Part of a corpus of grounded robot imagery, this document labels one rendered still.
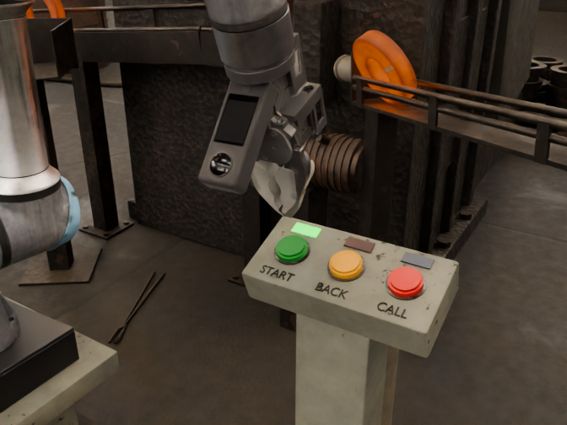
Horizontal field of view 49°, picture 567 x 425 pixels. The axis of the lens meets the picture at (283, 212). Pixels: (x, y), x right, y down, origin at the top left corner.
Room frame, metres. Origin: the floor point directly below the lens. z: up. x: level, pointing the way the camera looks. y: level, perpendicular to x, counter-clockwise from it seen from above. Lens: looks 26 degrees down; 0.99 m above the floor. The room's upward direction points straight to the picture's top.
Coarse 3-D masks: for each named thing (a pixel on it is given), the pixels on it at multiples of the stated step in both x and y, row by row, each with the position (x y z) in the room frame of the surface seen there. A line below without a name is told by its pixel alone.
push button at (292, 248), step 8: (280, 240) 0.69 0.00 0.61; (288, 240) 0.68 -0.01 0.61; (296, 240) 0.68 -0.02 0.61; (304, 240) 0.68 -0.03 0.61; (280, 248) 0.67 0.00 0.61; (288, 248) 0.67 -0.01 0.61; (296, 248) 0.67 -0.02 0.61; (304, 248) 0.67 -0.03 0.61; (280, 256) 0.66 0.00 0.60; (288, 256) 0.66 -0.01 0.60; (296, 256) 0.66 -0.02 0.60
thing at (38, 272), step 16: (32, 32) 1.73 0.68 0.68; (48, 32) 1.74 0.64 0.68; (64, 32) 1.65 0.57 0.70; (32, 48) 1.73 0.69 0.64; (48, 48) 1.74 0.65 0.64; (64, 48) 1.63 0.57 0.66; (48, 64) 1.70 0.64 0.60; (64, 64) 1.61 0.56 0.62; (48, 112) 1.66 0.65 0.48; (48, 128) 1.64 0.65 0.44; (48, 144) 1.61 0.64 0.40; (48, 160) 1.61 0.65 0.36; (48, 256) 1.60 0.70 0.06; (64, 256) 1.61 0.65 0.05; (80, 256) 1.68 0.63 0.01; (96, 256) 1.68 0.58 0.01; (32, 272) 1.59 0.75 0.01; (48, 272) 1.59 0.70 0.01; (64, 272) 1.59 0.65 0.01; (80, 272) 1.59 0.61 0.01
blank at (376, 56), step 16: (368, 32) 1.21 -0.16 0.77; (368, 48) 1.19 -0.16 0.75; (384, 48) 1.15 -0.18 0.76; (400, 48) 1.16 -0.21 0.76; (368, 64) 1.23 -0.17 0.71; (384, 64) 1.16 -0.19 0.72; (400, 64) 1.14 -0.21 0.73; (384, 80) 1.23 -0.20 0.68; (400, 80) 1.14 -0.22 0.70; (416, 80) 1.16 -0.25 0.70
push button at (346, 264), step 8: (336, 256) 0.65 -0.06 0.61; (344, 256) 0.64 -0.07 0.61; (352, 256) 0.64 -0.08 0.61; (360, 256) 0.64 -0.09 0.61; (336, 264) 0.63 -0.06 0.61; (344, 264) 0.63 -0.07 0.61; (352, 264) 0.63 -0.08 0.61; (360, 264) 0.63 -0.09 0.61; (336, 272) 0.63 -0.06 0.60; (344, 272) 0.62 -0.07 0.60; (352, 272) 0.62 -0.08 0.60
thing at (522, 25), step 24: (504, 0) 2.13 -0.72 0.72; (528, 0) 2.32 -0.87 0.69; (504, 24) 2.15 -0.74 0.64; (528, 24) 2.39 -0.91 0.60; (504, 48) 2.16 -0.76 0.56; (528, 48) 2.46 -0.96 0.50; (504, 72) 2.18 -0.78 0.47; (528, 72) 2.54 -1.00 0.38; (504, 96) 2.21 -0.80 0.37; (504, 120) 2.50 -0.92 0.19; (480, 168) 2.23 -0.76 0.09
